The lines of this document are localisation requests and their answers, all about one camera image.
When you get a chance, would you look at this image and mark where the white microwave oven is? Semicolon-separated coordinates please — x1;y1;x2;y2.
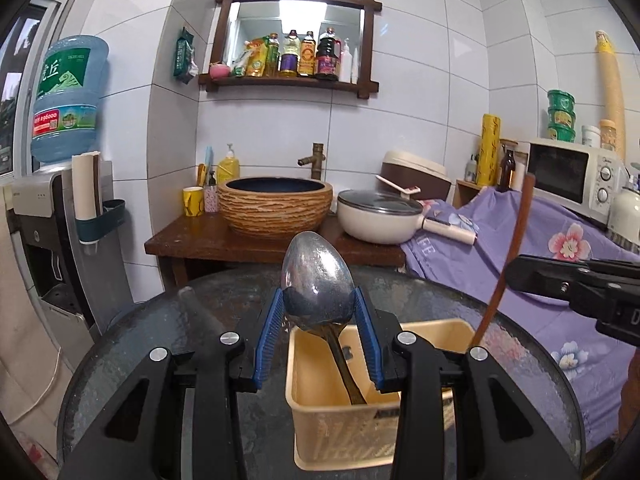
527;139;628;226

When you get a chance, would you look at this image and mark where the cream perforated utensil holder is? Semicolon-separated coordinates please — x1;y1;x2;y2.
284;317;476;473

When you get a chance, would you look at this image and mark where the tall beige paper cup stack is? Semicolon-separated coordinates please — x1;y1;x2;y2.
596;30;626;162

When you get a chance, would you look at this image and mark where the yellow cup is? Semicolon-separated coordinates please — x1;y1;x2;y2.
182;186;205;218

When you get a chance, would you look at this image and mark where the bronze faucet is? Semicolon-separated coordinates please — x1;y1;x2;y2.
297;143;326;180

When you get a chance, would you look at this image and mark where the dark soy sauce bottle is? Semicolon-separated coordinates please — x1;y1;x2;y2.
314;27;342;81

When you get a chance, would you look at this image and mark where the water dispenser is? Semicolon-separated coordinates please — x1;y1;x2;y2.
11;162;134;335

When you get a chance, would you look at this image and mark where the purple floral cloth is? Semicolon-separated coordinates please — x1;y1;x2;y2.
402;188;639;448

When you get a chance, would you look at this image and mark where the silver metal spoon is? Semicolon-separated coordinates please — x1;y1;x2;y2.
280;231;366;404

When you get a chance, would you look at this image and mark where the wooden side counter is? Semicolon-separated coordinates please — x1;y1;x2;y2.
144;214;405;269

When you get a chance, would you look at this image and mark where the brown wooden chopstick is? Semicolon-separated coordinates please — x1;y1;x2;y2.
469;174;536;348

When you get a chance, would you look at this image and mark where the yellow soap bottle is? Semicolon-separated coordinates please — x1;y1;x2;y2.
216;143;240;186

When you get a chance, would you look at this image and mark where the yellow roll package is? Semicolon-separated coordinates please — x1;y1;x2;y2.
476;114;501;188

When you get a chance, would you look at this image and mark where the cream pan with lid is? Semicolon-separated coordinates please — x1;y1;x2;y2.
336;190;476;246

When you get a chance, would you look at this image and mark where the woven pattern basin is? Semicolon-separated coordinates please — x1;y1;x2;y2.
217;177;333;240

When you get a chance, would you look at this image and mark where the blue water jug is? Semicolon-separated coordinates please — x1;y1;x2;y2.
30;35;110;165

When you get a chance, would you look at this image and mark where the round glass table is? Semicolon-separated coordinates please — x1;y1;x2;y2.
56;266;586;479

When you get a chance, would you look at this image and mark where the green bowl stack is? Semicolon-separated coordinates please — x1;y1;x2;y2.
547;89;576;143

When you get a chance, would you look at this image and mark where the white thermos kettle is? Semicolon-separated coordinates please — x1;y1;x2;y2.
606;176;640;255

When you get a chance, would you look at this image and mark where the brown rice cooker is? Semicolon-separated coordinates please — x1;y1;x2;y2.
380;151;451;200

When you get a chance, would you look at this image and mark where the beige fabric cover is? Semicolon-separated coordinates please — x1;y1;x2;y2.
0;205;72;456

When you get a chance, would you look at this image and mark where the wooden framed mirror shelf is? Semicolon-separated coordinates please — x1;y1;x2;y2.
198;0;382;100

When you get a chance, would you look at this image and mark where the paper cup stack holder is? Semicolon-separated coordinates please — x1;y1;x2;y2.
72;151;126;256

